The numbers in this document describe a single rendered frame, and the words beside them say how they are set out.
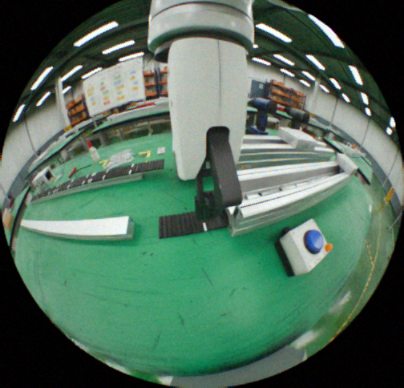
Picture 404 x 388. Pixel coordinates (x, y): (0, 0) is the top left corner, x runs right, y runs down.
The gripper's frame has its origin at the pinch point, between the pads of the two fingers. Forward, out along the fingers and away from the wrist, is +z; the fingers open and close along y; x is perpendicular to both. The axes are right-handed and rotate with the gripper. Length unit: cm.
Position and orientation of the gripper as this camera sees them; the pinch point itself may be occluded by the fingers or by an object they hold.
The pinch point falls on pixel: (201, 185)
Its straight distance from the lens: 16.6
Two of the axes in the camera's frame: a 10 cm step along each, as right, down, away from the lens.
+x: 9.8, -1.5, 1.4
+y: 2.1, 6.9, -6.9
